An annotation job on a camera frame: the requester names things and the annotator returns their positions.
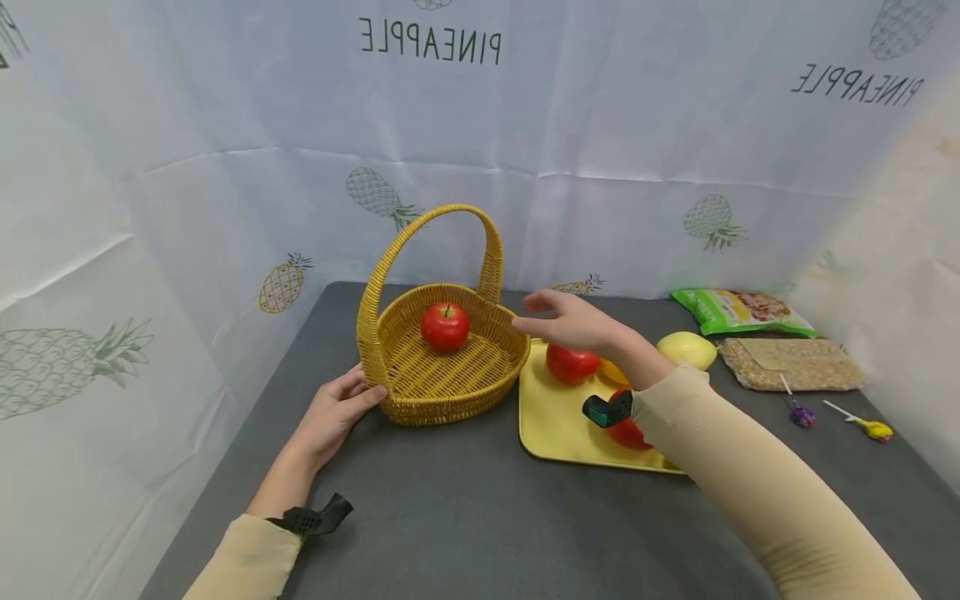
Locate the person's left forearm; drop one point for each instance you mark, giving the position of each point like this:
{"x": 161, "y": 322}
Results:
{"x": 255, "y": 550}

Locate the person's right hand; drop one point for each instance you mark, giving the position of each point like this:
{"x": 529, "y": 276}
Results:
{"x": 581, "y": 325}

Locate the red apple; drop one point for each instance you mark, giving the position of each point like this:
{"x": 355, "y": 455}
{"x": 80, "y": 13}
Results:
{"x": 626, "y": 435}
{"x": 570, "y": 367}
{"x": 444, "y": 327}

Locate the yellow lollipop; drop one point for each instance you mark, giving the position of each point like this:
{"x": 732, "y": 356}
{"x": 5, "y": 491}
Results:
{"x": 874, "y": 429}

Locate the yellow plastic tray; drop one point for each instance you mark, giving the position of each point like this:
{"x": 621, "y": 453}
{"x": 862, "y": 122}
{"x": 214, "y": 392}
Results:
{"x": 555, "y": 425}

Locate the clear packet of brown grains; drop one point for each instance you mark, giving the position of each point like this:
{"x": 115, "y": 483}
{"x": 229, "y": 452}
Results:
{"x": 795, "y": 365}

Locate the orange fruit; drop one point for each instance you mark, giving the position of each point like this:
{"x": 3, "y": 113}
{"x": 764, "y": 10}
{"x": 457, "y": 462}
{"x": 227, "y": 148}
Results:
{"x": 613, "y": 372}

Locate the black wrist band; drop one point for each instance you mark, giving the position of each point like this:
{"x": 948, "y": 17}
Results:
{"x": 311, "y": 521}
{"x": 609, "y": 410}

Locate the pale yellow fruit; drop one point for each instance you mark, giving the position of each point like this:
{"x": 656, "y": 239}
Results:
{"x": 686, "y": 350}

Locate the purple lollipop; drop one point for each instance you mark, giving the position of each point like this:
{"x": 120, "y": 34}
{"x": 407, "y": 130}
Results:
{"x": 801, "y": 412}

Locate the person's right forearm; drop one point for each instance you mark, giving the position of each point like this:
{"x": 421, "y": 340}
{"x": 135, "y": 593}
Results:
{"x": 750, "y": 475}

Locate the person's left hand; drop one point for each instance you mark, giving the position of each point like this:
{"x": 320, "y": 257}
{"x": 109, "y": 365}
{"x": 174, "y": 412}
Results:
{"x": 326, "y": 425}

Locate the green snack packet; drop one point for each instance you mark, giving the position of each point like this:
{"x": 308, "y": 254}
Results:
{"x": 739, "y": 310}

